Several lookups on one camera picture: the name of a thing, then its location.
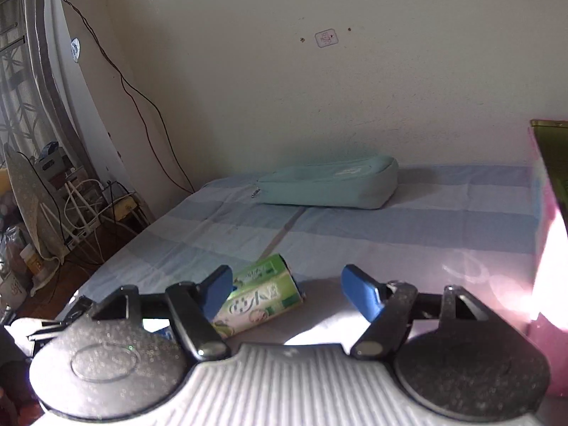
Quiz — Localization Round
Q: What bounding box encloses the black wall cable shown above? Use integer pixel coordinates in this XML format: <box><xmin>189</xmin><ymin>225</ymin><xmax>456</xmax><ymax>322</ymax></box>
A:
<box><xmin>57</xmin><ymin>0</ymin><xmax>196</xmax><ymax>192</ymax></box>

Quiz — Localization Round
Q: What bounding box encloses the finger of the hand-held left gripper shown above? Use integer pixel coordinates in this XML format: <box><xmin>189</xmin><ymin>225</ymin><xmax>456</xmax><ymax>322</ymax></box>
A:
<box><xmin>27</xmin><ymin>296</ymin><xmax>94</xmax><ymax>348</ymax></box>

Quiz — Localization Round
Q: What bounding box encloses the white wall sticker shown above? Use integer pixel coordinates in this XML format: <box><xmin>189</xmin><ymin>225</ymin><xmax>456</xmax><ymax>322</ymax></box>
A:
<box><xmin>315</xmin><ymin>28</ymin><xmax>340</xmax><ymax>49</ymax></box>

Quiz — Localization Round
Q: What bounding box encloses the tangle of white cables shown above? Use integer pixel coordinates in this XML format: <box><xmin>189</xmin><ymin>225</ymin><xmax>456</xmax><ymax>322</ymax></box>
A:
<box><xmin>61</xmin><ymin>176</ymin><xmax>149</xmax><ymax>251</ymax></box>

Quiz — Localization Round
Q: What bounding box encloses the grey patterned curtain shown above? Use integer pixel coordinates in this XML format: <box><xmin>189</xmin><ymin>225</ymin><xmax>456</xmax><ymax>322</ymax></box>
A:
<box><xmin>0</xmin><ymin>0</ymin><xmax>114</xmax><ymax>260</ymax></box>

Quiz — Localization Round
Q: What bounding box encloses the mint green zip pouch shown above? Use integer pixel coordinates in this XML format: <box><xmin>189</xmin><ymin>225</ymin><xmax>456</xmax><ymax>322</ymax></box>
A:
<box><xmin>256</xmin><ymin>154</ymin><xmax>399</xmax><ymax>210</ymax></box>

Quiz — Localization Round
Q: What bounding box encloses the pink biscuit tin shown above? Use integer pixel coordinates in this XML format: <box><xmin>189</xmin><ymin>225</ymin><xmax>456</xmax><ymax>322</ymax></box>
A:
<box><xmin>525</xmin><ymin>118</ymin><xmax>568</xmax><ymax>399</ymax></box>

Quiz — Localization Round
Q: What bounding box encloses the speckled ironing board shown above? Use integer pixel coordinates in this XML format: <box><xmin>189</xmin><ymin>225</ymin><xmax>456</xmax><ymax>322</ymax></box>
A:
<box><xmin>4</xmin><ymin>143</ymin><xmax>60</xmax><ymax>263</ymax></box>

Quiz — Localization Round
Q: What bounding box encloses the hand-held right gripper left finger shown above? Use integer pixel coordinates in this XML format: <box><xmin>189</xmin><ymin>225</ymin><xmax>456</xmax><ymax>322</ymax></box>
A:
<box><xmin>91</xmin><ymin>265</ymin><xmax>234</xmax><ymax>361</ymax></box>

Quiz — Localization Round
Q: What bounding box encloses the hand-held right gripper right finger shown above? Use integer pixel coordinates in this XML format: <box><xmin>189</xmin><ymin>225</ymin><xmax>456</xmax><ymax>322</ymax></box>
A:
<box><xmin>341</xmin><ymin>264</ymin><xmax>507</xmax><ymax>359</ymax></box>

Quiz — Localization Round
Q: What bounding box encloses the blue striped bed sheet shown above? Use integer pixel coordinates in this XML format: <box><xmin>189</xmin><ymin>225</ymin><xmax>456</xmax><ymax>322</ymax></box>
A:
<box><xmin>54</xmin><ymin>164</ymin><xmax>547</xmax><ymax>348</ymax></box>

